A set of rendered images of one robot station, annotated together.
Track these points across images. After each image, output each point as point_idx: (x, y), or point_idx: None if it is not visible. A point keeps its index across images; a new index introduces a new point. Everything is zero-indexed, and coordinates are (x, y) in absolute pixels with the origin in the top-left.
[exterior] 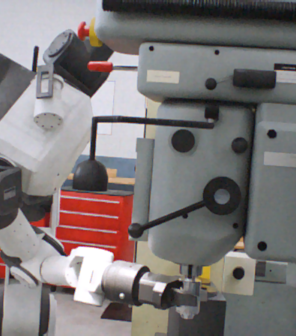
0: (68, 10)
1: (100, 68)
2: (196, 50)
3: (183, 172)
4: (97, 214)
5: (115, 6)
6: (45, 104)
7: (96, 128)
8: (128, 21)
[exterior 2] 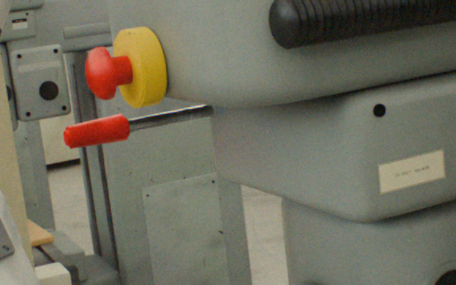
0: None
1: (101, 139)
2: None
3: None
4: None
5: (324, 32)
6: (1, 279)
7: None
8: (327, 56)
